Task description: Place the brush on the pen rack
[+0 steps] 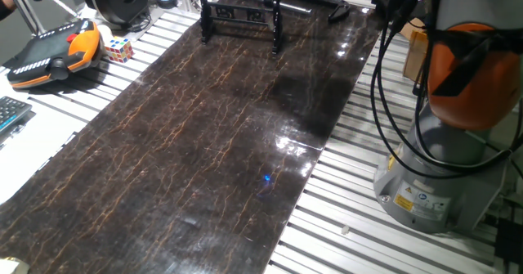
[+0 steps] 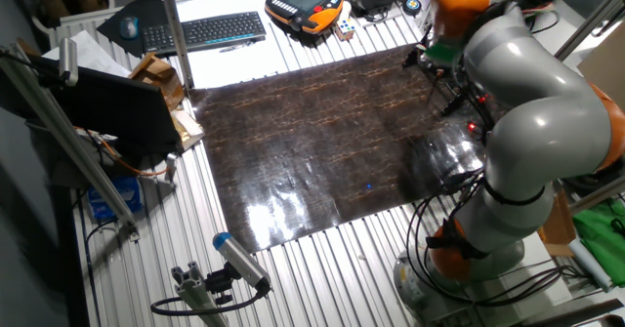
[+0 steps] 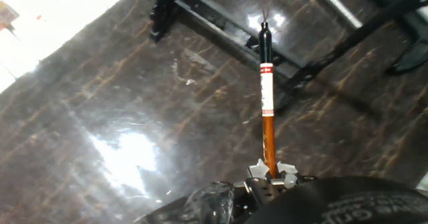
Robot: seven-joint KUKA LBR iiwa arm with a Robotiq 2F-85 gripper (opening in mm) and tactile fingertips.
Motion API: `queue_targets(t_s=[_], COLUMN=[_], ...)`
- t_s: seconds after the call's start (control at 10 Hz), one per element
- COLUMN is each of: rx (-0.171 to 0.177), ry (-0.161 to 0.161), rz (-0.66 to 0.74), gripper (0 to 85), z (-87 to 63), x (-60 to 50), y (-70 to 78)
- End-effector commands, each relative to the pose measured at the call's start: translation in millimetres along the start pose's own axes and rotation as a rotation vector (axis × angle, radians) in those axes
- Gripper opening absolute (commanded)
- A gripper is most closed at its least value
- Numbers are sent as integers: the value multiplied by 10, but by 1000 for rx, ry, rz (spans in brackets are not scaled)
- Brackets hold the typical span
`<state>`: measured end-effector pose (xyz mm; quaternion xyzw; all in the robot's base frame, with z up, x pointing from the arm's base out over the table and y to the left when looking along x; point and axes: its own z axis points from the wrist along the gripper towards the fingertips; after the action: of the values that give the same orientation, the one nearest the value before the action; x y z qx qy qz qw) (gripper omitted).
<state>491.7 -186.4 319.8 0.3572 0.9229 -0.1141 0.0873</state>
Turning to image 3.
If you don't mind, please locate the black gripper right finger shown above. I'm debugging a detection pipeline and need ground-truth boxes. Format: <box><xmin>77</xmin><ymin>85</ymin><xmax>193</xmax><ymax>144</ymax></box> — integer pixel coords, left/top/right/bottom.
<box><xmin>270</xmin><ymin>162</ymin><xmax>299</xmax><ymax>191</ymax></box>

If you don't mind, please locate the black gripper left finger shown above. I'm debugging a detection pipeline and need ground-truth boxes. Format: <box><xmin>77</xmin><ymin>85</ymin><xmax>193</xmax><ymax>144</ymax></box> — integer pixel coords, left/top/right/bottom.
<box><xmin>233</xmin><ymin>158</ymin><xmax>280</xmax><ymax>218</ymax></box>

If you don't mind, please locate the orange black calligraphy brush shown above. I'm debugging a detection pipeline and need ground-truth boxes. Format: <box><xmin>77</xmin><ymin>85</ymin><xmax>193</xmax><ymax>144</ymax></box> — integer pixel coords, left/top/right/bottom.
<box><xmin>256</xmin><ymin>0</ymin><xmax>278</xmax><ymax>179</ymax></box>

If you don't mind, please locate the black pen rack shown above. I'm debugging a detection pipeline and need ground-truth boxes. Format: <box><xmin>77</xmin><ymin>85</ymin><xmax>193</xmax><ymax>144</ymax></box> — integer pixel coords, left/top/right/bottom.
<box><xmin>148</xmin><ymin>0</ymin><xmax>428</xmax><ymax>115</ymax></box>

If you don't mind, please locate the dark marble pattern mat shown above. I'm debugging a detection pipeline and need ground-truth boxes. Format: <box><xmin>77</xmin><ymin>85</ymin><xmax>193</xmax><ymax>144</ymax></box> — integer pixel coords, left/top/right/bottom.
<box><xmin>0</xmin><ymin>0</ymin><xmax>428</xmax><ymax>224</ymax></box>

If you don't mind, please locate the colourful puzzle cube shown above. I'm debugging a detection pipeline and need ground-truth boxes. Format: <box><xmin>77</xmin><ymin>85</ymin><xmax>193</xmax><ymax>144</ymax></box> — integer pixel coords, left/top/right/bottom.
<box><xmin>0</xmin><ymin>0</ymin><xmax>20</xmax><ymax>31</ymax></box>

